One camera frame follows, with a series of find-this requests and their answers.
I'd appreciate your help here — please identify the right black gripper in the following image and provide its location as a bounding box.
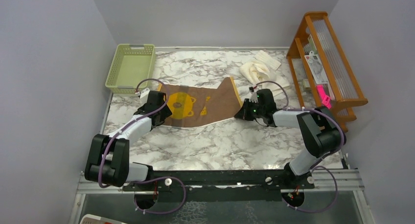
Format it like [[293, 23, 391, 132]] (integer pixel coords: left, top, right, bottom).
[[235, 98, 265, 121]]

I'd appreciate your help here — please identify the brown yellow bear towel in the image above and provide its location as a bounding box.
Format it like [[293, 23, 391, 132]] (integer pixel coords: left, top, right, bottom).
[[158, 77, 242, 128]]

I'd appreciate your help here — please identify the cream white towel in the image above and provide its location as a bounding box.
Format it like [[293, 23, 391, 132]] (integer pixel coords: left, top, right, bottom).
[[238, 50, 290, 90]]

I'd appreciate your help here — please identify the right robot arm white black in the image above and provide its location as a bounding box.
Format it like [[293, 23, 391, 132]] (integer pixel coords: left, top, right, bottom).
[[234, 89, 346, 188]]

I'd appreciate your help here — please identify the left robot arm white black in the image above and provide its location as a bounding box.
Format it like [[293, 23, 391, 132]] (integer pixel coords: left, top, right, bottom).
[[84, 90, 172, 190]]

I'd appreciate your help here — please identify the green plastic basket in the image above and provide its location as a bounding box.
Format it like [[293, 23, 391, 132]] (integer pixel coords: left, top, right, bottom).
[[105, 44, 157, 95]]

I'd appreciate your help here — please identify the pink plastic item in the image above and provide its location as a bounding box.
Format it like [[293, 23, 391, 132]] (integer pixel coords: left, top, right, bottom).
[[316, 85, 332, 109]]

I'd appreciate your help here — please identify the white packaged item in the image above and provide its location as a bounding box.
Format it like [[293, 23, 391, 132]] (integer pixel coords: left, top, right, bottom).
[[305, 50, 329, 85]]

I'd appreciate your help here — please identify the orange wooden rack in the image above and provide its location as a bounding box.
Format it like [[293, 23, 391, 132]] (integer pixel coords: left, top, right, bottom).
[[286, 11, 368, 132]]

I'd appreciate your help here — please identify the red white box corner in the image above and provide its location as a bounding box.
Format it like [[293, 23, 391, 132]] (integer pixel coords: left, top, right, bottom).
[[80, 214, 126, 224]]

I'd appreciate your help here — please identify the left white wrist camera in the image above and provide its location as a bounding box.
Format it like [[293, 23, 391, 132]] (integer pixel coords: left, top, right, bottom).
[[138, 88, 150, 102]]

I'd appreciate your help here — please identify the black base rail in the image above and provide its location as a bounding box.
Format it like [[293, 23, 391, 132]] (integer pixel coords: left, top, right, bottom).
[[122, 170, 315, 202]]

